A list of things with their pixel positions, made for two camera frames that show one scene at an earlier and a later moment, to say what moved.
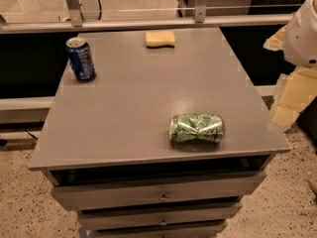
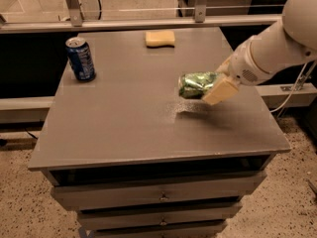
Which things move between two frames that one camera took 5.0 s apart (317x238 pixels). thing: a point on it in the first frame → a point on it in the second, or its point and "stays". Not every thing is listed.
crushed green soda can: [200, 127] → [194, 84]
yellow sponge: [159, 39] stays
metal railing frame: [76, 19] stays
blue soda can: [81, 59] stays
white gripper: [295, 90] → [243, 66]
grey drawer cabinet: [108, 152] stays
